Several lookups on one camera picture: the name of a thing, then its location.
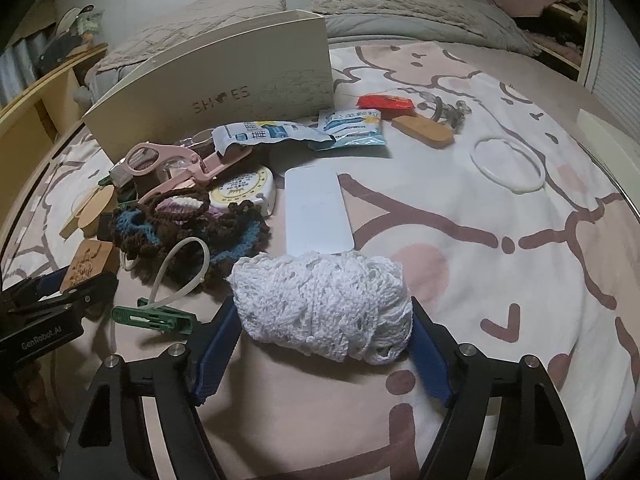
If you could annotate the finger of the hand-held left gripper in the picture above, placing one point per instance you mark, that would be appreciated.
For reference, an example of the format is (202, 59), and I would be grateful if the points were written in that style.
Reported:
(52, 280)
(92, 292)

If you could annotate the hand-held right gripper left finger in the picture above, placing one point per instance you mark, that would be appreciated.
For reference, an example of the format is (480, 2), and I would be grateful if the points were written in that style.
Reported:
(215, 355)

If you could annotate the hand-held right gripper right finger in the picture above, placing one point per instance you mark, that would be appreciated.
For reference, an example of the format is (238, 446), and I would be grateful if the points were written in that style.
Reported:
(430, 360)

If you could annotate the carved wooden block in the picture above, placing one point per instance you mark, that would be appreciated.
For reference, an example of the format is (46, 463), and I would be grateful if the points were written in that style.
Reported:
(87, 262)

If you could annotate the green plastic clip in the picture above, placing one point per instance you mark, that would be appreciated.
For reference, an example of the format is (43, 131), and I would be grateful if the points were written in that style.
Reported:
(165, 317)

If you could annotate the light wooden spoon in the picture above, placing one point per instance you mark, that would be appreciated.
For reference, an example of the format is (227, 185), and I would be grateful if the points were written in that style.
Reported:
(97, 205)

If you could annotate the white cloth bundle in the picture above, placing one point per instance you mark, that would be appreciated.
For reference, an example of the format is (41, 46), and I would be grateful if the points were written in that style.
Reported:
(320, 305)

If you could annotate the brown blue crochet piece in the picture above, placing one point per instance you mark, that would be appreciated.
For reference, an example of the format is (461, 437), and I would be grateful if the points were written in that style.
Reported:
(235, 240)

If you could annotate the blue white packet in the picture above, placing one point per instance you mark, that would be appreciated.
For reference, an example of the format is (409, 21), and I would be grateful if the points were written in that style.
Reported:
(355, 130)
(270, 132)

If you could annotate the white shoe box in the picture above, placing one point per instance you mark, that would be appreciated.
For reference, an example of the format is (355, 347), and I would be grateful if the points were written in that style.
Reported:
(200, 75)

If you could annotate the red packet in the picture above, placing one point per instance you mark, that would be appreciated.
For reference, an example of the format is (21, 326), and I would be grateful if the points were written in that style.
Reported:
(385, 102)

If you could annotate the pink folding scissors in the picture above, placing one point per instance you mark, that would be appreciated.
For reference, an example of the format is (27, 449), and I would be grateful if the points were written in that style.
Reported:
(205, 170)

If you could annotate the white flat rectangular case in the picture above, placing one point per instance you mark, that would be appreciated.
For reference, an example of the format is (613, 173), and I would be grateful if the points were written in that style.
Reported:
(315, 210)

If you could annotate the printed blanket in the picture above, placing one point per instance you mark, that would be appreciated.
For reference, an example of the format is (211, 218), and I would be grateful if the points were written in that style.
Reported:
(450, 185)

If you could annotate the wooden bedside shelf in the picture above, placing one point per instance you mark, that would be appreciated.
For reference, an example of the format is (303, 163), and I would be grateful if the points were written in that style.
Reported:
(50, 75)

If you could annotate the grey curtain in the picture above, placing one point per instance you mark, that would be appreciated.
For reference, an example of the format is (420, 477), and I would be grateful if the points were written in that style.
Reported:
(20, 70)

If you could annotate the oval wooden block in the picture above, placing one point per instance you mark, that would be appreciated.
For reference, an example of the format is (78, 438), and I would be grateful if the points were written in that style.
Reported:
(422, 131)

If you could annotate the dark plush toy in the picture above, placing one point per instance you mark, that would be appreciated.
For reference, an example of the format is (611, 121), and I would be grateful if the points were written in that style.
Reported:
(62, 50)

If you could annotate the white cap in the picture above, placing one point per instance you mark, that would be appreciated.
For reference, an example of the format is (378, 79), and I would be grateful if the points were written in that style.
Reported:
(70, 22)

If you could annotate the beige textured pillow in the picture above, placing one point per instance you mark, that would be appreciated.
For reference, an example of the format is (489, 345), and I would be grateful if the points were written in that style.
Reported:
(200, 15)
(400, 0)

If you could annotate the white wooden side shelf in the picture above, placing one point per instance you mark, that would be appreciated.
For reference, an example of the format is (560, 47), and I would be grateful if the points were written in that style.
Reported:
(560, 52)

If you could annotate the grey duvet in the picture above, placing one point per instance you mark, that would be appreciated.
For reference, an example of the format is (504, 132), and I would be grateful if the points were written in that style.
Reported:
(380, 27)

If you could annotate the white ribbed cabinet door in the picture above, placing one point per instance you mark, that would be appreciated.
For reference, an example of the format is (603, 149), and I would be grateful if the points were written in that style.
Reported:
(615, 60)

